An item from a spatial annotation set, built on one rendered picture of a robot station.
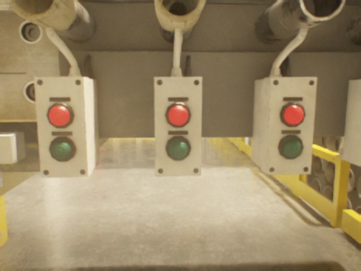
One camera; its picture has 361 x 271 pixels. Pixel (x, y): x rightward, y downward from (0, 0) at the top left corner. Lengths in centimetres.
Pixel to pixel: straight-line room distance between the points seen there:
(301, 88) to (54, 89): 36
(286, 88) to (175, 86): 16
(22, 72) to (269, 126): 44
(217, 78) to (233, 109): 6
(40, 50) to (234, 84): 35
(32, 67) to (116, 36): 16
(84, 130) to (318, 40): 45
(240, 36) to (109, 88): 25
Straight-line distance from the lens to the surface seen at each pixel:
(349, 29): 66
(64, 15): 44
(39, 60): 62
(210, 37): 58
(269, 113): 48
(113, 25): 59
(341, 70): 62
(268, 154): 48
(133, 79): 54
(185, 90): 45
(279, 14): 48
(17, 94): 63
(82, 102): 47
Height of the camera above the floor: 75
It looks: 9 degrees down
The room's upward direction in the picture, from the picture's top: straight up
